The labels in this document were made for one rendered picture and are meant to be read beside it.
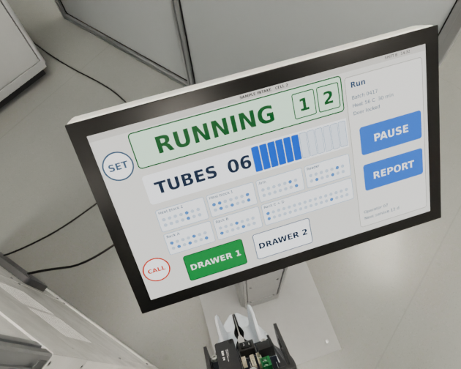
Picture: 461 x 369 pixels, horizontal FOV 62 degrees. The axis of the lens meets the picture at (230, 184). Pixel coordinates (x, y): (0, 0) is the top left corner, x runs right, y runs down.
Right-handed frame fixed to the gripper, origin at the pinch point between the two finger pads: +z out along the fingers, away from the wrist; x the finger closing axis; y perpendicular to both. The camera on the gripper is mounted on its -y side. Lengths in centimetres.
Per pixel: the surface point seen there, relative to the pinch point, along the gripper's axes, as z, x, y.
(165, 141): 14.8, 2.1, 20.3
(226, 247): 14.7, -1.9, 1.8
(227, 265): 14.7, -1.4, -1.3
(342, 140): 14.9, -22.5, 13.2
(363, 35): 78, -61, 19
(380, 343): 64, -50, -89
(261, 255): 14.7, -6.9, -1.4
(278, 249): 14.7, -9.7, -1.3
